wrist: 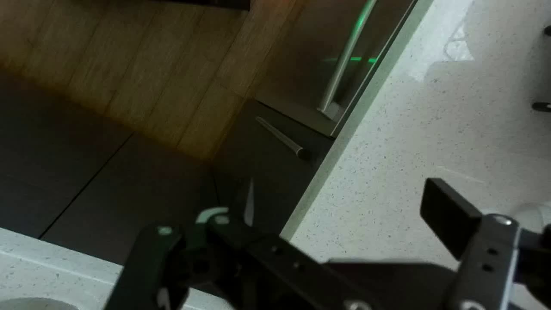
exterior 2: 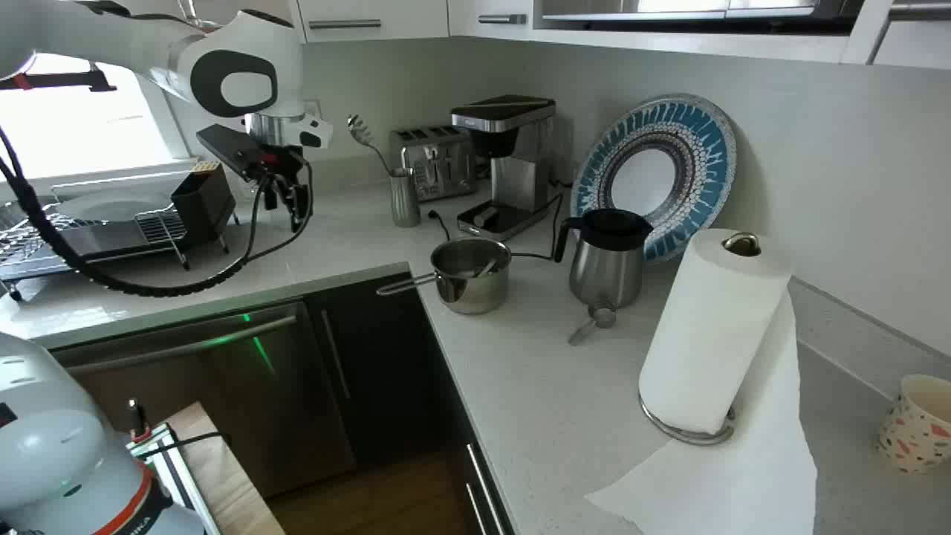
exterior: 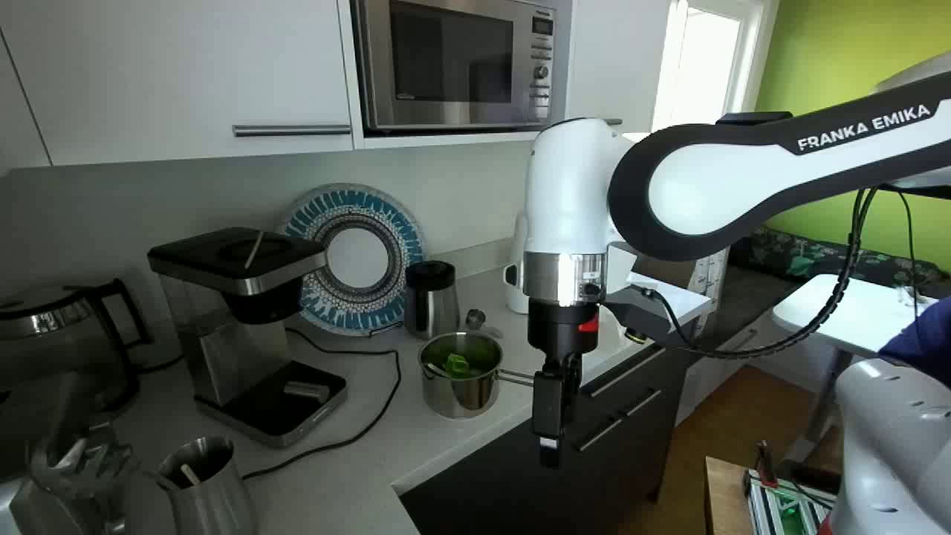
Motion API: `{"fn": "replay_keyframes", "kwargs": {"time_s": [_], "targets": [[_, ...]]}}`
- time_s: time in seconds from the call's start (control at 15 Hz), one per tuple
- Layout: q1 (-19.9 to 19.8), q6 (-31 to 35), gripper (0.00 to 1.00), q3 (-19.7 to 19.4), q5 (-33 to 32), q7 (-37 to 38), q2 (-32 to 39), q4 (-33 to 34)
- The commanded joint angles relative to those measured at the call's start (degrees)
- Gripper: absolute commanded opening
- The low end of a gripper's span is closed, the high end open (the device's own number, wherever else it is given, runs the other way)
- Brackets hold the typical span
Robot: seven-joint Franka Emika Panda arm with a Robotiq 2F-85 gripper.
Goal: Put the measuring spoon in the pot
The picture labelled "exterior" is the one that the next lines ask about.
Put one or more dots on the small steel jug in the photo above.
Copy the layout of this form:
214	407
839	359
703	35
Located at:
202	491

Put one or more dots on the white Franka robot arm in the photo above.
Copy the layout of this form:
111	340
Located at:
752	178

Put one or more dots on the steel canister with black lid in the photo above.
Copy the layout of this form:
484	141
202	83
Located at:
431	298

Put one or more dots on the black electric kettle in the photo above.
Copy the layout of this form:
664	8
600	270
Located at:
64	341

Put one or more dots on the clear glass jar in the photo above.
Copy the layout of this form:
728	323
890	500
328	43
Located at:
77	484

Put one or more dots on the stainless steel pot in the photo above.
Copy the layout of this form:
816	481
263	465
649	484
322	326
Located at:
460	386

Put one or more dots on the black camera on stand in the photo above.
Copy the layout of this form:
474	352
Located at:
752	117

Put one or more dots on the dark drawer cabinet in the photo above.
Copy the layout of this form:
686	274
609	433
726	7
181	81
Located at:
514	484

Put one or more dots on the green object inside pot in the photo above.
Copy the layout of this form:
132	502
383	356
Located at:
454	364

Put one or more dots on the blue white patterned plate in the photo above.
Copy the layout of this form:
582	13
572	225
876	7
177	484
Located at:
359	212

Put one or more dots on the white side table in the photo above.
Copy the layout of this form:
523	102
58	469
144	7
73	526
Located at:
850	313

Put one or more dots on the large white cabinet door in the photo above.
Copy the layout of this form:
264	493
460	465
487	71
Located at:
187	69

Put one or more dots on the black silver coffee maker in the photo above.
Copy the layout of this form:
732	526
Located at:
240	315

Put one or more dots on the blue sleeved person arm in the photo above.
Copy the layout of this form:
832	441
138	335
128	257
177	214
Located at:
923	344

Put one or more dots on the stainless steel microwave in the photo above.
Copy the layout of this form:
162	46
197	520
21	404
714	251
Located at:
460	60

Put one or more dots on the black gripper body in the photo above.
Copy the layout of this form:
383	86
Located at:
560	331

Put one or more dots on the green white box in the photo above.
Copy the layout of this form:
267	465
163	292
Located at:
787	505

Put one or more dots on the narrow white cabinet door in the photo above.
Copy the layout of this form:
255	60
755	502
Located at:
613	47

